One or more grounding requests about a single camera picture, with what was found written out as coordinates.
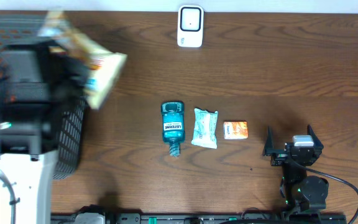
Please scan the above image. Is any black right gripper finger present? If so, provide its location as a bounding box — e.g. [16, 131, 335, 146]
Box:
[263, 126, 274, 156]
[307, 124, 324, 151]

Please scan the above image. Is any yellow snack bag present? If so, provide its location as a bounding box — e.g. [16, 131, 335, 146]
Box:
[38, 11, 127, 110]

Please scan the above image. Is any small orange packet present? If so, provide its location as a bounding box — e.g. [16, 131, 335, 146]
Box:
[223, 121, 249, 140]

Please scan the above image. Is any white wet wipes pack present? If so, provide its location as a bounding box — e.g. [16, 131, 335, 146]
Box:
[191, 108, 219, 149]

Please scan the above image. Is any blue mouthwash bottle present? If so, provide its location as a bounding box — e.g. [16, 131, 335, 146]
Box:
[161, 101, 185, 157]

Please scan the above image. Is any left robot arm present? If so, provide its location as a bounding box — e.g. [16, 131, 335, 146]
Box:
[0, 41, 86, 223]

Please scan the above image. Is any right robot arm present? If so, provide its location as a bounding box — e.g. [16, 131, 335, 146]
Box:
[263, 126, 329, 219]

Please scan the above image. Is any white barcode scanner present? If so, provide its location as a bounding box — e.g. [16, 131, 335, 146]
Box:
[177, 5, 204, 48]

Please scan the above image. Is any grey plastic shopping basket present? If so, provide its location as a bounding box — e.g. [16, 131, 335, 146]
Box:
[0, 15, 86, 179]

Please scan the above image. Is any black cable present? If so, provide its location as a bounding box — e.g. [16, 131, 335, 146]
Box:
[287, 155, 358, 224]

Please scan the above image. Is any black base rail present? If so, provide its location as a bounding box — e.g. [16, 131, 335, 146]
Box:
[50, 205, 347, 224]

